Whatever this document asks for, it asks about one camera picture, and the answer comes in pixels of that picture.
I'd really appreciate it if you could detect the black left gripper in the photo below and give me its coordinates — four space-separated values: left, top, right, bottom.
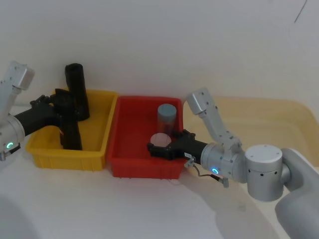
13 88 83 151

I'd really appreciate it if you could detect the clear tube with grey cap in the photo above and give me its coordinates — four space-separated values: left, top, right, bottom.
157 104 178 136

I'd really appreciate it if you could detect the white table cloth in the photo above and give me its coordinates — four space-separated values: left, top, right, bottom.
0 82 319 239

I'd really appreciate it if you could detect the thin dark wrist cable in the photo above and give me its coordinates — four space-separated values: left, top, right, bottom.
183 156 230 189
0 146 21 162

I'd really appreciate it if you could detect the beige plastic tray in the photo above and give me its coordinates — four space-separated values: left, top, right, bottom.
182 96 319 197

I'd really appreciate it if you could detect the red plastic bin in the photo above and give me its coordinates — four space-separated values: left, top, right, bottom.
106 95 185 179

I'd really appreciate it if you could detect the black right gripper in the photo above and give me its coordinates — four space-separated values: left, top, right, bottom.
147 129 206 165

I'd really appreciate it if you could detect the black cylinder roll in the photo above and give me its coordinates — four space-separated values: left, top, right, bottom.
64 63 90 122

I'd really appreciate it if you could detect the yellow plastic bin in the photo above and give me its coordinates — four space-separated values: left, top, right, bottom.
25 89 119 171

